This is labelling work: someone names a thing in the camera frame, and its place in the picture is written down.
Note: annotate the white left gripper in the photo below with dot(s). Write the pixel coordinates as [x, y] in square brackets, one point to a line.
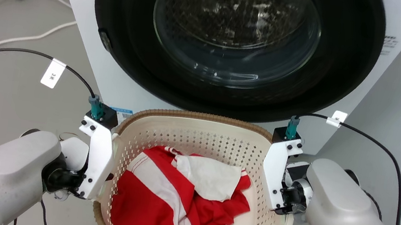
[99, 161]

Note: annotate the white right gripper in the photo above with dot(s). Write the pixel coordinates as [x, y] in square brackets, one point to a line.
[274, 171]

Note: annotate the cream perforated laundry basket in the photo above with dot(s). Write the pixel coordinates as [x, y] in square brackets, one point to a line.
[220, 139]

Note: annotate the blue white washer sticker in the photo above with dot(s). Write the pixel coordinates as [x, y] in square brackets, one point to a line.
[122, 111]

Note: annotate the red and white garment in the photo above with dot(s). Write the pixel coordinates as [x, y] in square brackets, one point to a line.
[145, 215]

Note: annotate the white front-load washing machine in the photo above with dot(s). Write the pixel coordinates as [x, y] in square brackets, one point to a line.
[83, 71]

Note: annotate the black washer door latch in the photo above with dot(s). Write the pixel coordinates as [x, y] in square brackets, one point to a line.
[105, 39]

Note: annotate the black round glass washer door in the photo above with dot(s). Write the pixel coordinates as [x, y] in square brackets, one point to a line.
[236, 34]

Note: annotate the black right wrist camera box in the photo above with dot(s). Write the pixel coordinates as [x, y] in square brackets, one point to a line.
[282, 134]

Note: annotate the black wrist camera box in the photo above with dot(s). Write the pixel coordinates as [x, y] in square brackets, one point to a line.
[106, 114]
[282, 134]

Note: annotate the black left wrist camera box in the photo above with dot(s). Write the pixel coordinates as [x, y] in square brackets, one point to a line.
[106, 114]

